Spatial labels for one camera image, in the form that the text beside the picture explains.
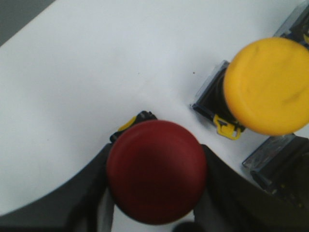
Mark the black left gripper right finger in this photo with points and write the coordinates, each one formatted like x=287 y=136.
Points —
x=230 y=203

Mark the yellow mushroom push button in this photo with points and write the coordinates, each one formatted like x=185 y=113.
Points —
x=296 y=25
x=265 y=88

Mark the black switch block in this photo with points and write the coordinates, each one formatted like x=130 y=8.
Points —
x=280 y=166

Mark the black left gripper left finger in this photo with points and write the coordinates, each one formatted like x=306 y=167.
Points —
x=82 y=204

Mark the red mushroom push button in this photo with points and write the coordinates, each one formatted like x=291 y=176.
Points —
x=156 y=169

